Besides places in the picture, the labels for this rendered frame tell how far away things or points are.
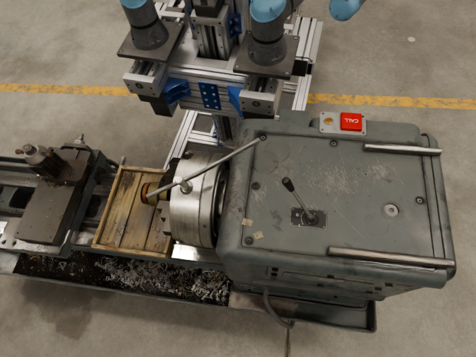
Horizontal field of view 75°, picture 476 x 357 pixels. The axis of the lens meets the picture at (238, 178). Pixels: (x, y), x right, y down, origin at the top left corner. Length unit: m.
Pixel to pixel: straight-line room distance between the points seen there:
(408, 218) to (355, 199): 0.13
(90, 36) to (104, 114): 1.04
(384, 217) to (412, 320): 1.38
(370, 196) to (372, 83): 2.08
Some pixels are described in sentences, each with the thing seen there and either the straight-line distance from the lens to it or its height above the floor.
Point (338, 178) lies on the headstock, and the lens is 0.89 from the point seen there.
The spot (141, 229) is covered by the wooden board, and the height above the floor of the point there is 0.88.
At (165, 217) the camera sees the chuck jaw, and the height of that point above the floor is 1.11.
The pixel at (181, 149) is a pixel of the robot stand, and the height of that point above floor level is 0.23.
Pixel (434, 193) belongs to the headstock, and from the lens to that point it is 0.96.
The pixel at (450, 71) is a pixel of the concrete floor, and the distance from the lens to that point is 3.24.
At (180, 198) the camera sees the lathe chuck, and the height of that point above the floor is 1.22.
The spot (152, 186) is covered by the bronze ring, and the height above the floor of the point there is 1.12.
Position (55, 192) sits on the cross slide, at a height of 0.97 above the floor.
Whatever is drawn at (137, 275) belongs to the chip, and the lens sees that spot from 1.58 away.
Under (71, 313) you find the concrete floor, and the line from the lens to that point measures 2.36.
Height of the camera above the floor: 2.03
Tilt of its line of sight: 63 degrees down
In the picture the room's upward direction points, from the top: 9 degrees counter-clockwise
